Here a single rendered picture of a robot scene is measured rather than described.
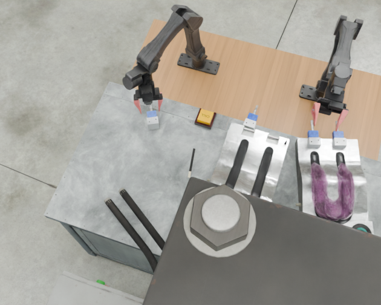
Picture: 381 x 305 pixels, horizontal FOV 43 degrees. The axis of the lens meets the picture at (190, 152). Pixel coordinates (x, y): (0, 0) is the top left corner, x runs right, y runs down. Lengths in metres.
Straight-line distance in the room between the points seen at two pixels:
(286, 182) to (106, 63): 1.74
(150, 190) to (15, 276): 1.17
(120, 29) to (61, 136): 0.90
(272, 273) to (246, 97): 1.59
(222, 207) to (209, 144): 1.44
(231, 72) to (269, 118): 0.30
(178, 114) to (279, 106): 0.47
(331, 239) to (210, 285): 0.20
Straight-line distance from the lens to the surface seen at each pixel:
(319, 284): 0.77
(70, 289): 1.33
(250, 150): 2.06
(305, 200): 2.02
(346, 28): 2.02
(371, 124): 2.33
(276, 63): 2.40
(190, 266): 0.75
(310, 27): 3.62
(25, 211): 3.05
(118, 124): 2.23
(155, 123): 2.15
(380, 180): 2.22
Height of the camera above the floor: 2.74
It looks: 65 degrees down
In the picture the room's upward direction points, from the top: 2 degrees counter-clockwise
